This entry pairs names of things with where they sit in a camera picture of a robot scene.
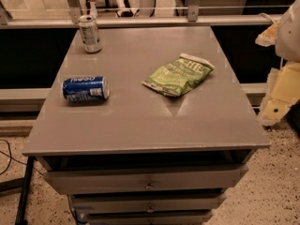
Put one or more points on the silver white soda can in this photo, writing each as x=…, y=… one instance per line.
x=90, y=35

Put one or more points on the blue pepsi can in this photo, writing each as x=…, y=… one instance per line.
x=85, y=88

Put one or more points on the green chip bag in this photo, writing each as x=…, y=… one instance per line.
x=179, y=76

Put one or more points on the black metal stand leg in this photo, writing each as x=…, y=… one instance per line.
x=20, y=220

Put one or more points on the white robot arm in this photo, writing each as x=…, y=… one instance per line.
x=288, y=35

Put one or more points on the person's right leg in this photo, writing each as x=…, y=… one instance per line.
x=92, y=0

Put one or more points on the top grey drawer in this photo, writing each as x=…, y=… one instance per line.
x=152, y=179

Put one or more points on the bottom grey drawer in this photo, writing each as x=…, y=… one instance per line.
x=192, y=217

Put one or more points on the grey metal railing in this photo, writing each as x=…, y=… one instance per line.
x=17, y=14

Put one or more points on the grey drawer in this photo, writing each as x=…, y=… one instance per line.
x=192, y=217
x=148, y=203
x=152, y=179

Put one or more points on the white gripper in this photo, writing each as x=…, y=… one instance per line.
x=289, y=32

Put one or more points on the grey drawer cabinet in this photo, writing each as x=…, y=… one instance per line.
x=137, y=128

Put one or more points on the middle grey drawer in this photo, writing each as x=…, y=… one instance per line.
x=148, y=203

